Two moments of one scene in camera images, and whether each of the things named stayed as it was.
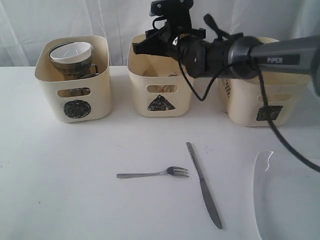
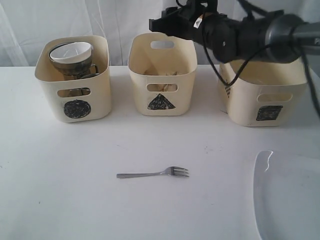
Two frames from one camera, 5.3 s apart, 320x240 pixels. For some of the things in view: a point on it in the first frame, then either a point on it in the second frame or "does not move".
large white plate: (286, 196) does not move
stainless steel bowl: (71, 68) does not move
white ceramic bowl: (72, 52) does not move
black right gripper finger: (153, 45) → (157, 25)
